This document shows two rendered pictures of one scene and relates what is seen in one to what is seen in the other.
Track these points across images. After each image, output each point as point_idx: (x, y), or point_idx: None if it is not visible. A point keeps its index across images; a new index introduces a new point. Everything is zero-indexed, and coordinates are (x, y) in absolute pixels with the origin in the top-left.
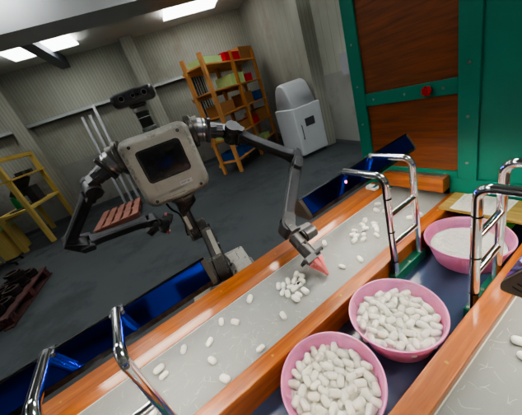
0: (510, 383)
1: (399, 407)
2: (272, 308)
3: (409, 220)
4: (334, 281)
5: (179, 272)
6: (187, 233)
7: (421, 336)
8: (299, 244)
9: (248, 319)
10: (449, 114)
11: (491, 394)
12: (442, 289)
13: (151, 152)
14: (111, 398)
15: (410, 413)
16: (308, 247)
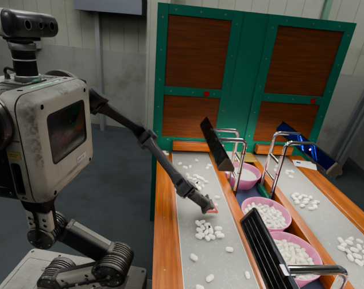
0: (308, 216)
1: (312, 242)
2: (215, 251)
3: (208, 169)
4: (221, 215)
5: (263, 222)
6: (39, 240)
7: (279, 217)
8: (200, 196)
9: (212, 270)
10: (213, 108)
11: (310, 222)
12: None
13: (60, 117)
14: None
15: (315, 242)
16: (205, 197)
